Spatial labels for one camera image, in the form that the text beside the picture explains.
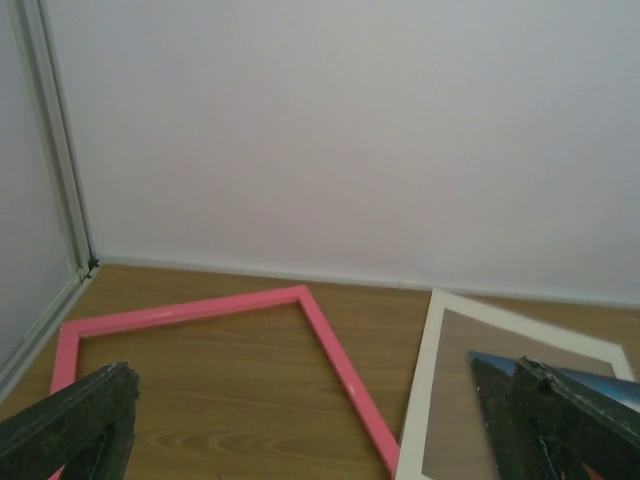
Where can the aluminium corner post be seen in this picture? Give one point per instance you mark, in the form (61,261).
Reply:
(32,33)

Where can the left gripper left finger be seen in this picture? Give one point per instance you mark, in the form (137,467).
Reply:
(84,431)

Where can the pink picture frame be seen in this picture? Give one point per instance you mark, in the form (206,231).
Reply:
(72,332)

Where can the sunset photo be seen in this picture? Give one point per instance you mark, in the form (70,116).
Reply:
(492,375)

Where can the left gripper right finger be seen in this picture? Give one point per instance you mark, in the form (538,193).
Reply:
(572,426)

